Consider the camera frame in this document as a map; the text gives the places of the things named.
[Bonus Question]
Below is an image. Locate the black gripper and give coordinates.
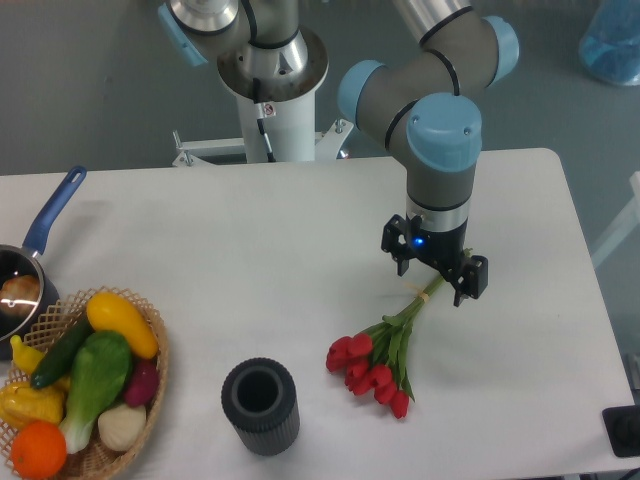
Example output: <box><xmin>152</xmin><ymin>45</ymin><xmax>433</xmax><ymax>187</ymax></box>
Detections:
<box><xmin>381</xmin><ymin>215</ymin><xmax>488</xmax><ymax>307</ymax></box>

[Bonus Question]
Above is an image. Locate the red tulip bouquet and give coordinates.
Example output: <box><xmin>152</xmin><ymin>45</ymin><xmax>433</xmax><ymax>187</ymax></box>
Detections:
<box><xmin>325</xmin><ymin>276</ymin><xmax>445</xmax><ymax>419</ymax></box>

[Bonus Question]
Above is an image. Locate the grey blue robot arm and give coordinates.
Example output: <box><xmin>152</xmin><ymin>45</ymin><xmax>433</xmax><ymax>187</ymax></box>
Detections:
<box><xmin>158</xmin><ymin>1</ymin><xmax>519</xmax><ymax>300</ymax></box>

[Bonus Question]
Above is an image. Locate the dark grey ribbed vase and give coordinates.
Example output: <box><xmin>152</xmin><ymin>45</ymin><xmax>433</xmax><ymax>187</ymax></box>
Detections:
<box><xmin>221</xmin><ymin>357</ymin><xmax>300</xmax><ymax>456</ymax></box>

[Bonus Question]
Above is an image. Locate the black device at edge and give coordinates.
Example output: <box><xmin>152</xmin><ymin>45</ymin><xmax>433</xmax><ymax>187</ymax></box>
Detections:
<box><xmin>602</xmin><ymin>405</ymin><xmax>640</xmax><ymax>458</ymax></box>

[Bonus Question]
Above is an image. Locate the blue plastic bag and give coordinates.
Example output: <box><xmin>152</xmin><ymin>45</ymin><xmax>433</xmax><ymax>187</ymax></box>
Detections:
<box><xmin>578</xmin><ymin>0</ymin><xmax>639</xmax><ymax>87</ymax></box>

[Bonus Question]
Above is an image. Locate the yellow squash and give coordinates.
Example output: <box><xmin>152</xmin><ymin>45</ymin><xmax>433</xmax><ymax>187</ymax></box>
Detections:
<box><xmin>86</xmin><ymin>291</ymin><xmax>159</xmax><ymax>360</ymax></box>

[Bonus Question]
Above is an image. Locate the green bok choy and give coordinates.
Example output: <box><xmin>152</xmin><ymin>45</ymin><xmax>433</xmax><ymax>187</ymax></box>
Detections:
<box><xmin>59</xmin><ymin>331</ymin><xmax>132</xmax><ymax>455</ymax></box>

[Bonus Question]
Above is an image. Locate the white garlic bulb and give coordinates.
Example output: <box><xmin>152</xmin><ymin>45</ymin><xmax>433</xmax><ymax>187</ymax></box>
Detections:
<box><xmin>98</xmin><ymin>403</ymin><xmax>146</xmax><ymax>452</ymax></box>

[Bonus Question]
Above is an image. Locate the green cucumber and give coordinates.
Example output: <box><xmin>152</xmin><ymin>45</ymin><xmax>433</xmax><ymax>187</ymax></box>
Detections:
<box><xmin>30</xmin><ymin>317</ymin><xmax>94</xmax><ymax>389</ymax></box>

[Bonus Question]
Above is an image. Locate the woven wicker basket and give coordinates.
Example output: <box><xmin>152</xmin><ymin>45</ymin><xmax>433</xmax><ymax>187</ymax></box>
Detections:
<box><xmin>23</xmin><ymin>287</ymin><xmax>169</xmax><ymax>479</ymax></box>

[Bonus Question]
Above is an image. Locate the brown bread in pan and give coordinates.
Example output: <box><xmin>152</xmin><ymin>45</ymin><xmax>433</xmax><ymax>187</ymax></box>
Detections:
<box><xmin>1</xmin><ymin>275</ymin><xmax>40</xmax><ymax>318</ymax></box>

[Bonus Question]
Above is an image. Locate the small yellow banana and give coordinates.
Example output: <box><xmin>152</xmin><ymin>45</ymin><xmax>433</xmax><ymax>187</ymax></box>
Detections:
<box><xmin>10</xmin><ymin>335</ymin><xmax>45</xmax><ymax>375</ymax></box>

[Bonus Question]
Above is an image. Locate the yellow bell pepper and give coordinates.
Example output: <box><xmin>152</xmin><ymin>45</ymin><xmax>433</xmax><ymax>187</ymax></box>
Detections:
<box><xmin>1</xmin><ymin>381</ymin><xmax>66</xmax><ymax>430</ymax></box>

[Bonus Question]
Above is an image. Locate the orange fruit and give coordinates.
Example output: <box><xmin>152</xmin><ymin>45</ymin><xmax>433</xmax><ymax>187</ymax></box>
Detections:
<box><xmin>10</xmin><ymin>421</ymin><xmax>67</xmax><ymax>479</ymax></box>

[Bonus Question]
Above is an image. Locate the white frame at right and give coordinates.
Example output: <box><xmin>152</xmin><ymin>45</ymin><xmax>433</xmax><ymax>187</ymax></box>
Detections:
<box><xmin>591</xmin><ymin>171</ymin><xmax>639</xmax><ymax>269</ymax></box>

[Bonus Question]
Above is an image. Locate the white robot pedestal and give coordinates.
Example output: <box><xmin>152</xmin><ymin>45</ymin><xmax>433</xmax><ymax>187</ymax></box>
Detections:
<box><xmin>173</xmin><ymin>26</ymin><xmax>354</xmax><ymax>167</ymax></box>

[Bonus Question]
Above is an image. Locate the blue handled saucepan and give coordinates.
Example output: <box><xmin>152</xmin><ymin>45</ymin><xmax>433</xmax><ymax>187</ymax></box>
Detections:
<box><xmin>1</xmin><ymin>166</ymin><xmax>87</xmax><ymax>361</ymax></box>

